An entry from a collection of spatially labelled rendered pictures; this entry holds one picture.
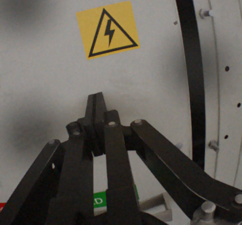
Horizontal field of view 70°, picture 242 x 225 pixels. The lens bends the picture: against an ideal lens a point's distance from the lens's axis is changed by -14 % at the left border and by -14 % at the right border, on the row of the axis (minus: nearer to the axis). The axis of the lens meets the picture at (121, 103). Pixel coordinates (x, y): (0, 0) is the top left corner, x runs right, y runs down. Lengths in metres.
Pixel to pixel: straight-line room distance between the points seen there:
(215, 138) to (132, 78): 0.17
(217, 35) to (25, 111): 0.25
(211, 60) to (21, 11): 0.23
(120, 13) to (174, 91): 0.10
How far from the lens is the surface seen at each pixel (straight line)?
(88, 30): 0.20
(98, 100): 0.18
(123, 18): 0.20
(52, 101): 0.22
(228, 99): 0.30
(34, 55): 0.21
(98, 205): 0.31
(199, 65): 0.42
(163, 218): 0.30
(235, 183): 0.44
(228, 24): 0.28
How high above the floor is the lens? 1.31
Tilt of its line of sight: 22 degrees down
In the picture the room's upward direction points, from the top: 13 degrees counter-clockwise
